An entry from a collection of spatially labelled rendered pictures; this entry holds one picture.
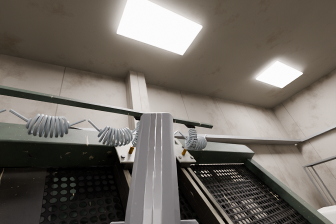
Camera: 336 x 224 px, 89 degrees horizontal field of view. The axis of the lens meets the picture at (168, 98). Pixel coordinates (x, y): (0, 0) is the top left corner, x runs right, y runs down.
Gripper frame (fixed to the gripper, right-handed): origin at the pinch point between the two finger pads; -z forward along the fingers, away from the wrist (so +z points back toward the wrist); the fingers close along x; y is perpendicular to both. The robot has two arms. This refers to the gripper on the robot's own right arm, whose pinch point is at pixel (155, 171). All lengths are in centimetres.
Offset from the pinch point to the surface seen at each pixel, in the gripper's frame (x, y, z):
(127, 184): 12, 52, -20
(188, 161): -12, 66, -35
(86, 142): 28, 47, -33
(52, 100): 33, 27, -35
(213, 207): -19, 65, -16
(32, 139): 41, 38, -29
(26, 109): 180, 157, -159
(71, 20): 125, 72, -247
